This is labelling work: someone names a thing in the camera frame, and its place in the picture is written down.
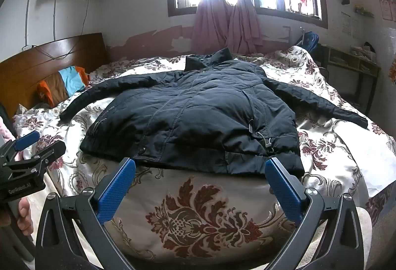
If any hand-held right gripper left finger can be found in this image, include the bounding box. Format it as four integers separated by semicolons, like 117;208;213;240
35;157;137;270

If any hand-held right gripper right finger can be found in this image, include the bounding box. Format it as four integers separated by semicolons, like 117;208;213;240
264;157;362;270

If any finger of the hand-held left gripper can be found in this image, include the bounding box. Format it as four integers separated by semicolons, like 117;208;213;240
1;140;67;173
0;131;41;162

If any black padded jacket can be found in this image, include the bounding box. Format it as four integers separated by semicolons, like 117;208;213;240
59;48;369;178

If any person's left hand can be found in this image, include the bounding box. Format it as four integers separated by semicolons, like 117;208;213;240
17;197;34;236

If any pink cloth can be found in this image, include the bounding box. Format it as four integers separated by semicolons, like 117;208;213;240
0;115;17;142

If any orange blue brown pillow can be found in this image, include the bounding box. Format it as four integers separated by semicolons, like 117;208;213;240
37;66;90;106

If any wooden headboard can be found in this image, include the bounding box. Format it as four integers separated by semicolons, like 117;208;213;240
0;32;109;117

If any floral bedspread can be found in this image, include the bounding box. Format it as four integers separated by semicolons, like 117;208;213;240
12;46;396;263

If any cream blanket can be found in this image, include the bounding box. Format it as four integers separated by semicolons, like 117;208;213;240
356;205;376;270

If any wooden desk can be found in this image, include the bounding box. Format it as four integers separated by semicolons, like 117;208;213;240
320;44;381;116

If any blue bag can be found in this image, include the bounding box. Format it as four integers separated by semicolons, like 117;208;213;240
298;32;319;52

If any pink curtain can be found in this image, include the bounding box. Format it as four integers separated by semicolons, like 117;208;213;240
226;0;262;55
192;0;234;55

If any white wall cable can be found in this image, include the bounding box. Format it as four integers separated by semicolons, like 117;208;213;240
23;0;44;51

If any white wall paper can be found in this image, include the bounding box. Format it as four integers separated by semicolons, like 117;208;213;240
342;12;355;35

